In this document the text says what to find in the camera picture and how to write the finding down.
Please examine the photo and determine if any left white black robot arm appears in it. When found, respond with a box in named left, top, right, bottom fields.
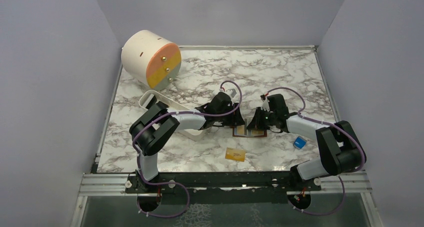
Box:
left=129, top=89, right=245, bottom=193

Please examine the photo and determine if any brown leather card holder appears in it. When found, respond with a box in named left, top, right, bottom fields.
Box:
left=232, top=118, right=268, bottom=138

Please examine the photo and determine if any gold credit card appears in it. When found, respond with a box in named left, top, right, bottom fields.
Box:
left=233, top=125, right=247, bottom=137
left=251, top=130, right=266, bottom=137

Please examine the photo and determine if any small blue object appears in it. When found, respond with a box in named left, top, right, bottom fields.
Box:
left=293, top=136, right=308, bottom=149

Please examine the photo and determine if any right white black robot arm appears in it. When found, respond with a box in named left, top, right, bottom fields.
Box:
left=247, top=94, right=367, bottom=191

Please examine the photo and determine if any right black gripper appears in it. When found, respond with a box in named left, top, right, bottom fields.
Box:
left=247, top=106, right=277, bottom=131

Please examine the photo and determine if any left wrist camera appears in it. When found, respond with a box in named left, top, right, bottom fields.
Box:
left=226, top=89, right=237, bottom=99

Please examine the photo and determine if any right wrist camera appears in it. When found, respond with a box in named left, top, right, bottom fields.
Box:
left=260, top=93, right=270, bottom=112

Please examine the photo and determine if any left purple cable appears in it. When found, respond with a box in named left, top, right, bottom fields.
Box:
left=132, top=80, right=243, bottom=219

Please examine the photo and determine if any white rectangular plastic tray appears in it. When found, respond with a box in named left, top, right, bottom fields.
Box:
left=138, top=90, right=206, bottom=141

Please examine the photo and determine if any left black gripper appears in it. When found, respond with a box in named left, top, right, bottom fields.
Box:
left=215, top=103, right=245, bottom=127

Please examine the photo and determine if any round cream drawer cabinet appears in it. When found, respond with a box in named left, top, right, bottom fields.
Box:
left=121, top=30, right=182, bottom=91

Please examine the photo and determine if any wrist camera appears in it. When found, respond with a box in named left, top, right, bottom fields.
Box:
left=226, top=89, right=237, bottom=99
left=260, top=93, right=270, bottom=112

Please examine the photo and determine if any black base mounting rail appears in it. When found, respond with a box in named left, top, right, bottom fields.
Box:
left=125, top=171, right=322, bottom=205

